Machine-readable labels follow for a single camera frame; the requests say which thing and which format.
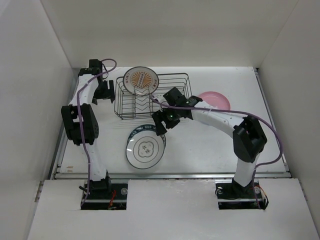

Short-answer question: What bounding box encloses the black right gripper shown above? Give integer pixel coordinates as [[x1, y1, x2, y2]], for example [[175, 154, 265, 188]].
[[152, 104, 181, 136]]

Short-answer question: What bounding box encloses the white plate green patterned rim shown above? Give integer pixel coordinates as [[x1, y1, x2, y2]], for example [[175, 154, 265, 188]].
[[126, 124, 167, 147]]

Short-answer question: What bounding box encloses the grey rimmed plate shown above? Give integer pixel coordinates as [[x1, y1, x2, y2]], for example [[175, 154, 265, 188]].
[[125, 131, 166, 170]]

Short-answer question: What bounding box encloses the dark wire dish rack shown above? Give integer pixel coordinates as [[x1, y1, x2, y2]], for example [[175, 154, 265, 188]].
[[114, 72, 192, 120]]

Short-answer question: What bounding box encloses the white plate orange sunburst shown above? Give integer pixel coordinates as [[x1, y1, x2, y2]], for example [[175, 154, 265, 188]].
[[122, 66, 160, 96]]

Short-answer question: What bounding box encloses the pink plastic plate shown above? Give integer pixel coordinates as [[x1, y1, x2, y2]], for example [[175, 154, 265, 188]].
[[198, 91, 231, 110]]

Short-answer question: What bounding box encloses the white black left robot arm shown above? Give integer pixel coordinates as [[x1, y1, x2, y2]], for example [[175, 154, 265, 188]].
[[61, 58, 115, 199]]

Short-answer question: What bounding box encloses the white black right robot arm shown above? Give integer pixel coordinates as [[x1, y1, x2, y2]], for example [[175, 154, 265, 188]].
[[149, 87, 267, 197]]

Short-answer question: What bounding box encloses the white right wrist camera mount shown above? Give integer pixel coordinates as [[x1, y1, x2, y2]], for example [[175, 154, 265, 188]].
[[152, 94, 168, 108]]

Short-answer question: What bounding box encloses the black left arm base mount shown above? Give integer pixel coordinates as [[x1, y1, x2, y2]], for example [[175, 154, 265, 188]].
[[80, 182, 128, 211]]

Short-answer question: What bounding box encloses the aluminium front rail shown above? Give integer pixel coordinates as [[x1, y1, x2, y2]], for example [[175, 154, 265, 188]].
[[51, 171, 292, 180]]

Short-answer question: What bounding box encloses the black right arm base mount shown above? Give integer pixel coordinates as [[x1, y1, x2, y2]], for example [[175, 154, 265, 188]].
[[215, 182, 270, 210]]

